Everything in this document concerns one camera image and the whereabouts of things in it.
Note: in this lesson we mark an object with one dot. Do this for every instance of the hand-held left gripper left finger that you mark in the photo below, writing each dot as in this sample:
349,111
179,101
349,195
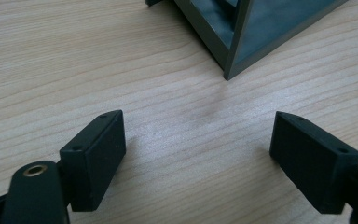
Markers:
98,161

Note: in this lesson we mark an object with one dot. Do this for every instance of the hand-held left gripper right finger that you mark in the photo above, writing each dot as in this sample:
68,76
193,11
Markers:
310,165

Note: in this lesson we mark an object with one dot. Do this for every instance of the grey shelf rack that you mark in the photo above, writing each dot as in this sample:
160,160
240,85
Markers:
245,28

